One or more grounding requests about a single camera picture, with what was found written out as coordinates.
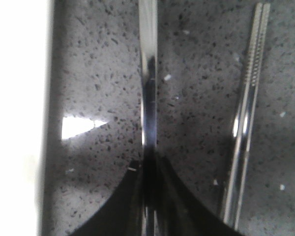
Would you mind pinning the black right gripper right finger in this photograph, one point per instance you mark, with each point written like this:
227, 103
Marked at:
179, 213

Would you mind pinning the silver metal chopstick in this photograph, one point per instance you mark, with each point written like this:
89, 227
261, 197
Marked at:
243, 115
251, 118

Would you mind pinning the cream rabbit print tray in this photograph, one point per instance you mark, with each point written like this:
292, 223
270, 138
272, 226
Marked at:
25, 43

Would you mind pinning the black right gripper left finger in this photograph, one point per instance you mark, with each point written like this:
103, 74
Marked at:
122, 214

